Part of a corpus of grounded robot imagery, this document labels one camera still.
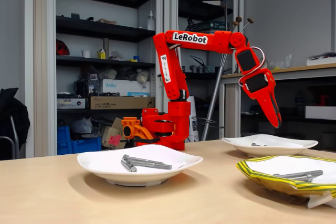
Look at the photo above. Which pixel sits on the grey metal chair frame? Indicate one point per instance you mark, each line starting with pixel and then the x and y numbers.
pixel 5 138

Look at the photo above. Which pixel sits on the long brown cardboard box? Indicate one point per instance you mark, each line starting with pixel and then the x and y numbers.
pixel 113 103

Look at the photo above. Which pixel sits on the yellow green striped paper plate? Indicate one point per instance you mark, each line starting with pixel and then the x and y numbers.
pixel 262 178

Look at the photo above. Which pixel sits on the white Weller box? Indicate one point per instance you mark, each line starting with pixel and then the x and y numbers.
pixel 115 87

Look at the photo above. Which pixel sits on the small yellow carton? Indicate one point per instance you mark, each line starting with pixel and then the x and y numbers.
pixel 101 54

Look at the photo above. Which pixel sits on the white flat box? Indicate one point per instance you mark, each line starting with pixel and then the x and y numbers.
pixel 320 113

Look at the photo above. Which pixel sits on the clear plastic bottle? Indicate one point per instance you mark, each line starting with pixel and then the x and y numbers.
pixel 288 61

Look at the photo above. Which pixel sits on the white plush toy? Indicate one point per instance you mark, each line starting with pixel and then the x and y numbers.
pixel 142 75

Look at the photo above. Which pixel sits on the white tray with parts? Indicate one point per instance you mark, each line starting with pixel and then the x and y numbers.
pixel 320 62

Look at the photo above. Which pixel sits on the red gripper with motor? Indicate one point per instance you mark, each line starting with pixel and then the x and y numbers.
pixel 260 91

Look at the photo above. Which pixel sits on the flat cardboard piece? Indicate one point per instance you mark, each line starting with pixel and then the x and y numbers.
pixel 106 21

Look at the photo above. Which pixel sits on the orange printed table clamp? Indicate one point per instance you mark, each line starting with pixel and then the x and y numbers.
pixel 131 124

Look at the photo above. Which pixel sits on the grey coat stand wooden knobs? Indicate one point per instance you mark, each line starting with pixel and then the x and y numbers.
pixel 214 95

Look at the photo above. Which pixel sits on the red printed robot arm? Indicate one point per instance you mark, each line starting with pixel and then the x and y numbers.
pixel 220 43

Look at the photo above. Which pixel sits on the white plastic bottle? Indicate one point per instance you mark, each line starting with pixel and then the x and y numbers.
pixel 151 23

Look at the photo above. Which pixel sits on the wide blue plastic crate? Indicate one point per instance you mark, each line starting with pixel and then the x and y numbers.
pixel 86 145

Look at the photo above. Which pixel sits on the white plastic bag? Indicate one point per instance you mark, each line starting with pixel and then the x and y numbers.
pixel 82 125

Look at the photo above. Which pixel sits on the red black helmet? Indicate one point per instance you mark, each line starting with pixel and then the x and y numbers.
pixel 63 49

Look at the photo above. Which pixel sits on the low cabinet with wooden top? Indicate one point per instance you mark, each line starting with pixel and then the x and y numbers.
pixel 320 73

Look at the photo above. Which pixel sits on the stack of books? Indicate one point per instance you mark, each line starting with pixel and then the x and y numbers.
pixel 215 26

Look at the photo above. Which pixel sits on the black jacket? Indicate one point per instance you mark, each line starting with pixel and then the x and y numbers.
pixel 13 119

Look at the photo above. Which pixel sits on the white cup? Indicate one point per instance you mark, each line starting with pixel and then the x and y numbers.
pixel 86 54

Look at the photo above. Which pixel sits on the small blue plastic crate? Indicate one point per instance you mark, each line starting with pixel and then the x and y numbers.
pixel 63 134

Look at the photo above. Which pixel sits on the black flexible tripod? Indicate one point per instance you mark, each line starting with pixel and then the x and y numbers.
pixel 189 24

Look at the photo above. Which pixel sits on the flat grey printed box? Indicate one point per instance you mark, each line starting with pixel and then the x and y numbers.
pixel 71 104

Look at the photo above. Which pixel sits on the cardboard box with pink sticker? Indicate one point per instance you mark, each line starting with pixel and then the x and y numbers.
pixel 110 134

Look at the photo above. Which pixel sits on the crumpled clear plastic bag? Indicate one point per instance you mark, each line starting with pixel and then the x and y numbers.
pixel 116 56

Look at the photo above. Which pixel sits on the white square ceramic plate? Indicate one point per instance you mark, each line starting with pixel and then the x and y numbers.
pixel 110 175
pixel 252 151

